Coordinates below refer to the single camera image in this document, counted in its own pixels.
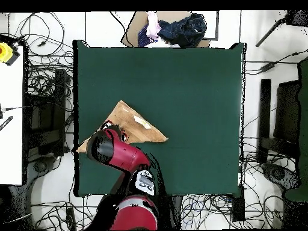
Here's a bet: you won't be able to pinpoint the orange terry towel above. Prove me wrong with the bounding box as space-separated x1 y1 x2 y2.
76 99 169 153

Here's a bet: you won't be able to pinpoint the black equipment stand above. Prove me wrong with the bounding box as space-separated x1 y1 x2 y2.
23 68 73 157

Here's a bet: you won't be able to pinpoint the dark green table cloth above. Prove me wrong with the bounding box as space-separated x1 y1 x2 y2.
72 40 246 198

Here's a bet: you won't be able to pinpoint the purple dotted cloth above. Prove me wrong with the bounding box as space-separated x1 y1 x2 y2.
137 23 158 48

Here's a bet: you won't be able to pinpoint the white table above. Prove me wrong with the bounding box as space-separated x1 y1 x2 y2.
0 45 25 186

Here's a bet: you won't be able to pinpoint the brown cardboard box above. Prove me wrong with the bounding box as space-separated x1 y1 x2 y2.
120 10 211 48

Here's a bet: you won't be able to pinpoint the black power strip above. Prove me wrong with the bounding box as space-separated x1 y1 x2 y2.
232 186 245 222
66 206 77 230

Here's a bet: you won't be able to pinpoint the pink cloth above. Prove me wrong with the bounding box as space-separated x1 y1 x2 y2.
146 11 161 40

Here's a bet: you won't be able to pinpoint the dark blue jeans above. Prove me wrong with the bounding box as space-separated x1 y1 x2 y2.
157 13 208 48

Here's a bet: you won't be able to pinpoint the yellow emergency stop button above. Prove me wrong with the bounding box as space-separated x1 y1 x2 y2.
0 42 20 66

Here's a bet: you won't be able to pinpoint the black power brick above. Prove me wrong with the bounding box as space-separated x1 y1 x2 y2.
259 63 276 73

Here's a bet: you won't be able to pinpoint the dark round device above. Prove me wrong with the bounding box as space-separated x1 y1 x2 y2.
263 163 300 191

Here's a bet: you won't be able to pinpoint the black monitor stand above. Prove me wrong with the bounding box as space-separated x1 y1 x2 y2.
257 78 301 164

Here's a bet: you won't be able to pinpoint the black tripod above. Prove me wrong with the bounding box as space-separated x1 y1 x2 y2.
255 10 308 48

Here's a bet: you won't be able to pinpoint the black cable tangle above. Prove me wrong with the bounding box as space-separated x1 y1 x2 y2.
180 141 299 229
9 11 74 97

